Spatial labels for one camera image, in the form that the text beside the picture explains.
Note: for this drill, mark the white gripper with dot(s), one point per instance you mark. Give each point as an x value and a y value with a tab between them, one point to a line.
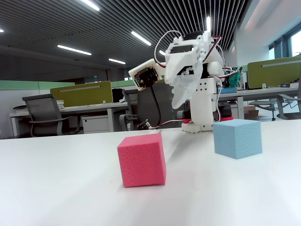
179	61

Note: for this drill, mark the blue foam cube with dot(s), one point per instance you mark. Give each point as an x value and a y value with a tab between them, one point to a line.
237	139

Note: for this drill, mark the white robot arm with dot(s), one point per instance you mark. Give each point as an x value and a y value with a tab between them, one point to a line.
202	106

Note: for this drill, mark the red foam cube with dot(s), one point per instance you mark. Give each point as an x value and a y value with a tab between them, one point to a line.
141	162

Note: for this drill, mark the stack of books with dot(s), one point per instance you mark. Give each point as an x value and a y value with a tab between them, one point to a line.
60	104

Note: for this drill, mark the dark mesh office chair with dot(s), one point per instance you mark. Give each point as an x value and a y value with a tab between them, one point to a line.
145	108

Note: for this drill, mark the blue tray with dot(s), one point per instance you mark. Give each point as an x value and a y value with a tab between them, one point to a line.
229	90

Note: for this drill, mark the green bag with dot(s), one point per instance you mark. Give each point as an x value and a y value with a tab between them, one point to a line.
235	80

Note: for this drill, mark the grey office chair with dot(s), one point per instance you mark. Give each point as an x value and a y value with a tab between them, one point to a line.
130	99
265	103
42	106
285	103

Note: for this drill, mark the small black connector board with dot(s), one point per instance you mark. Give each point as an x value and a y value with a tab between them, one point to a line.
144	125

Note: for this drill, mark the pale green partition panel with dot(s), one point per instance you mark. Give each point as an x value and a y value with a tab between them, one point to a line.
120	83
18	85

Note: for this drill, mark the black backpack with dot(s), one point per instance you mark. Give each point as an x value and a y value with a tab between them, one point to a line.
117	95

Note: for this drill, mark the cardboard box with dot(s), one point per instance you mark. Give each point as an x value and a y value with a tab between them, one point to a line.
251	114

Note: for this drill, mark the white office desk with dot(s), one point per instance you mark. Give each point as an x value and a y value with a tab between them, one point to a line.
270	90
94	108

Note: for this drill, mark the olive desk divider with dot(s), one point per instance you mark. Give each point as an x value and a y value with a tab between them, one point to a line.
272	73
80	94

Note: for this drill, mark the white drawer cabinet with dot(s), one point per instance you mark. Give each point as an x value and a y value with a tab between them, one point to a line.
96	123

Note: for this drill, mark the large glass window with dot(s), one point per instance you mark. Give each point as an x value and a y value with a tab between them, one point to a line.
296	44

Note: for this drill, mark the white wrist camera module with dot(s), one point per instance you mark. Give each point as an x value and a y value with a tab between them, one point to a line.
144	76

